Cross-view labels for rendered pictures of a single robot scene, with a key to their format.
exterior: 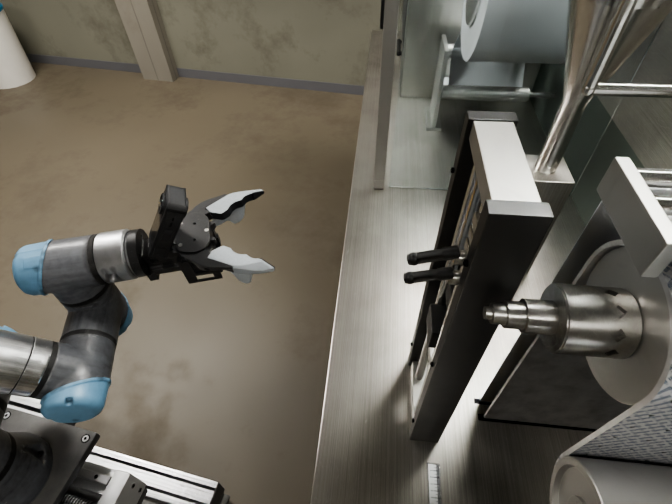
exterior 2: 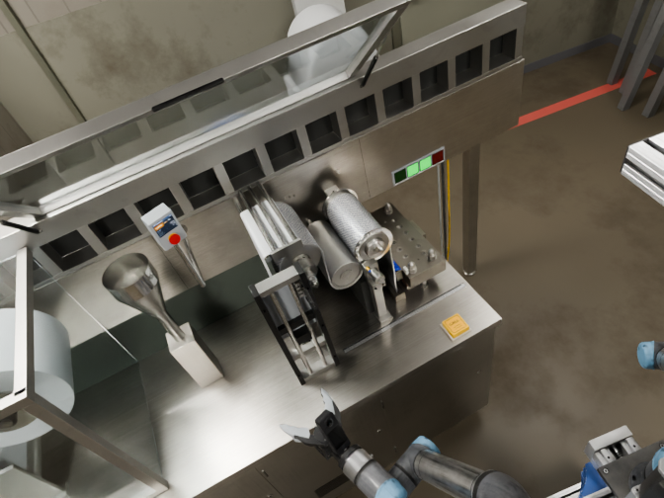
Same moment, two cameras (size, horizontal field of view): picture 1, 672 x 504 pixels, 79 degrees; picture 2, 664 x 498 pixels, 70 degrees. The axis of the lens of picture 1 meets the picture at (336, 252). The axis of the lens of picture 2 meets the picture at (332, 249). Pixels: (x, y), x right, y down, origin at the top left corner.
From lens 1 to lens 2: 117 cm
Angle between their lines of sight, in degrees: 68
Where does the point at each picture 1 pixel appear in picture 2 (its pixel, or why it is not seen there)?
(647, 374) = (314, 252)
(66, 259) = (378, 470)
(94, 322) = (394, 470)
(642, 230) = (294, 245)
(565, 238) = not seen: hidden behind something
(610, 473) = (332, 267)
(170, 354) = not seen: outside the picture
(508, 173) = (284, 275)
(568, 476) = (335, 281)
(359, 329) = (298, 417)
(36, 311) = not seen: outside the picture
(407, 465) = (351, 359)
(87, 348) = (405, 457)
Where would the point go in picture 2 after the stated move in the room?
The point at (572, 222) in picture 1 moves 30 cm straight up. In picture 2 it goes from (164, 353) to (126, 311)
